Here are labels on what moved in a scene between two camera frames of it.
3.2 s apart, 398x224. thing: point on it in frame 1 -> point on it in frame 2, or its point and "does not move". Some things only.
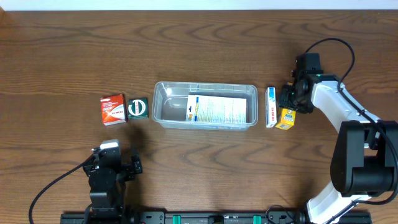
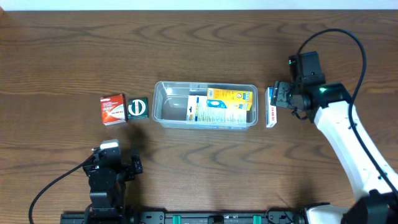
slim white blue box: [270, 106] does not move
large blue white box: [218, 109] does not move
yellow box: [287, 119] -> [234, 99]
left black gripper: [131, 166] does not move
